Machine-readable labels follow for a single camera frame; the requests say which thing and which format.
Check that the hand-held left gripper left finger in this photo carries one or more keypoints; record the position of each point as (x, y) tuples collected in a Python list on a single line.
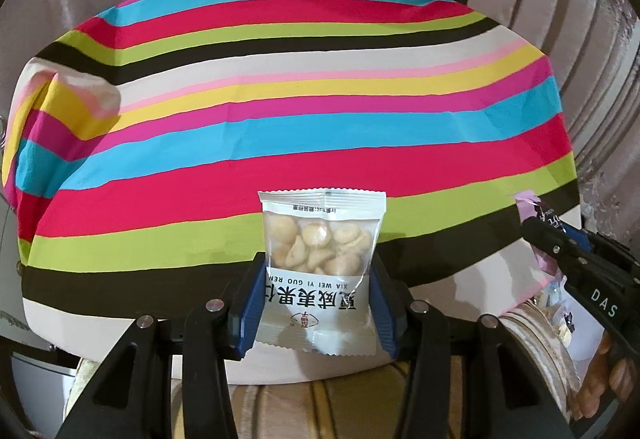
[(250, 314)]

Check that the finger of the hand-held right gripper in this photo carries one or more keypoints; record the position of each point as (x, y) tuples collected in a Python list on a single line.
[(582, 240), (547, 239)]

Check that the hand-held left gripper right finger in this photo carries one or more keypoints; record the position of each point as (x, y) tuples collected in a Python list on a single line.
[(390, 319)]

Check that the pink snack packet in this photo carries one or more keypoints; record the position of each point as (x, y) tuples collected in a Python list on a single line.
[(530, 209)]

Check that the white nut packet clear window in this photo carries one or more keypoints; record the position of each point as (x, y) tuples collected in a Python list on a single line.
[(320, 289)]

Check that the person's right hand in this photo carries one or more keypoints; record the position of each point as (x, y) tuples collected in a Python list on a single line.
[(607, 384)]

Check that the clear printed snack packet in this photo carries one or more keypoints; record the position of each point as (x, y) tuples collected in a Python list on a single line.
[(560, 319)]

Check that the beige striped sofa cushion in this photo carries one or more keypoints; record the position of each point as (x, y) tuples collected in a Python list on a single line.
[(320, 409)]

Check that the colourful striped cloth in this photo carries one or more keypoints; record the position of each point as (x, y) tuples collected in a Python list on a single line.
[(300, 119)]

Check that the white cabinet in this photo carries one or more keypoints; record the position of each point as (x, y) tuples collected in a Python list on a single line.
[(45, 384)]

